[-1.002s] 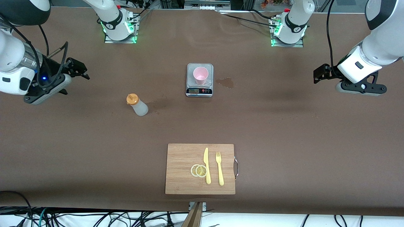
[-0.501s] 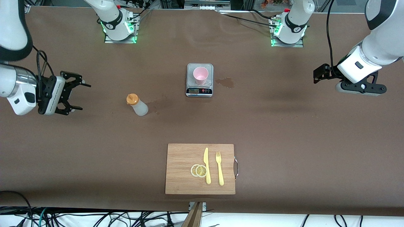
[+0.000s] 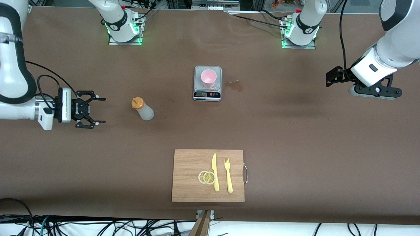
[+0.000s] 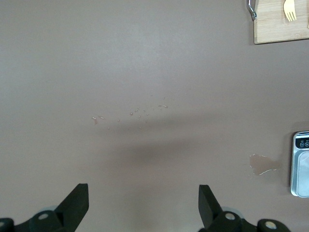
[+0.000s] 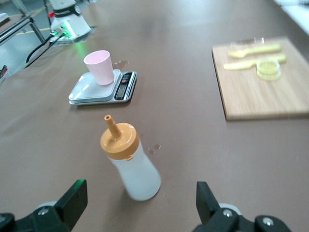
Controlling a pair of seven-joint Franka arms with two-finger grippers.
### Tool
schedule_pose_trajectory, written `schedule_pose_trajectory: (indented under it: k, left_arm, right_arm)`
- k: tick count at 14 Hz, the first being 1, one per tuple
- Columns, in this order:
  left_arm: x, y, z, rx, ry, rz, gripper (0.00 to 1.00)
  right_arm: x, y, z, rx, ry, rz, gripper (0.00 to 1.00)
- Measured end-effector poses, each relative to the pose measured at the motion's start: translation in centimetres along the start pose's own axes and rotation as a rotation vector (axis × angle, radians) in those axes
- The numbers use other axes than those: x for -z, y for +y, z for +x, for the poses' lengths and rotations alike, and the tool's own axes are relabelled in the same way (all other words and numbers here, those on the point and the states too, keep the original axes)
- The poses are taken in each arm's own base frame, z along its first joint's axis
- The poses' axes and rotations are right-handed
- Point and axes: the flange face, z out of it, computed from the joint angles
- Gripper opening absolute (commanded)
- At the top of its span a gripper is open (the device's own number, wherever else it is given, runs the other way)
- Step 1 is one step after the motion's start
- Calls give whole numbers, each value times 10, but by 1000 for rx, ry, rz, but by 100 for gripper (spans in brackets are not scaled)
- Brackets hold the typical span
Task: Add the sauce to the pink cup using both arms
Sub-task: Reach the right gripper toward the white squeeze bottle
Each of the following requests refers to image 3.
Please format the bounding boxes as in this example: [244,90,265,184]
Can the pink plastic cup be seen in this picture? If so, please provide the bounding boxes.
[200,69,217,89]

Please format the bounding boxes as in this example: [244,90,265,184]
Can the grey aluminium frame bar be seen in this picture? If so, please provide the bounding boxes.
[191,0,241,8]

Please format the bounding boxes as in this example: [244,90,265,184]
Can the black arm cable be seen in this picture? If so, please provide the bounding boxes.
[25,60,79,110]
[340,0,351,71]

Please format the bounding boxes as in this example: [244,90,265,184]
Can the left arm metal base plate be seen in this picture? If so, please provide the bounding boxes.
[281,38,316,50]

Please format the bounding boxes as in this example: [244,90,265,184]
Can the black looped floor cable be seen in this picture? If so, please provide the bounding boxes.
[0,198,34,226]

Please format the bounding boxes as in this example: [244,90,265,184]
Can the yellow plastic fork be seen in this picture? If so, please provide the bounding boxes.
[224,157,233,193]

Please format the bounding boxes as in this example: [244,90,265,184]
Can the silver digital kitchen scale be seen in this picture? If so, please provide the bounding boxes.
[193,66,222,102]

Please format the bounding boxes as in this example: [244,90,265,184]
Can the bamboo cutting board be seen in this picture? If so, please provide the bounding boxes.
[171,149,248,203]

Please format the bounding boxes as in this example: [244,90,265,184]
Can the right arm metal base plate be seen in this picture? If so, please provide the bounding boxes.
[108,34,144,46]

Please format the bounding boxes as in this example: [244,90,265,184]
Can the sauce bottle with orange cap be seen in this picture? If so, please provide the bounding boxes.
[131,97,155,121]

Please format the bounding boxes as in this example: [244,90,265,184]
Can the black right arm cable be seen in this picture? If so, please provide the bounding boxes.
[25,60,79,110]

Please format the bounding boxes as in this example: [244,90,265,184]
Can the teal cable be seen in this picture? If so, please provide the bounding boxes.
[39,216,50,236]

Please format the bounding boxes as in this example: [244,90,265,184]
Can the wooden post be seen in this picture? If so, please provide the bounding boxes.
[190,210,212,236]

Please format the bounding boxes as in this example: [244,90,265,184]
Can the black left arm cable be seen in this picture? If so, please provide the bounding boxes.
[340,0,351,71]

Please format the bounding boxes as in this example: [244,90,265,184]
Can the yellow plastic knife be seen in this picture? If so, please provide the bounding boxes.
[211,153,220,192]

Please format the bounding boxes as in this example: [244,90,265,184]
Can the black power cable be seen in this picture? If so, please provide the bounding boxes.
[261,9,289,21]
[226,12,290,30]

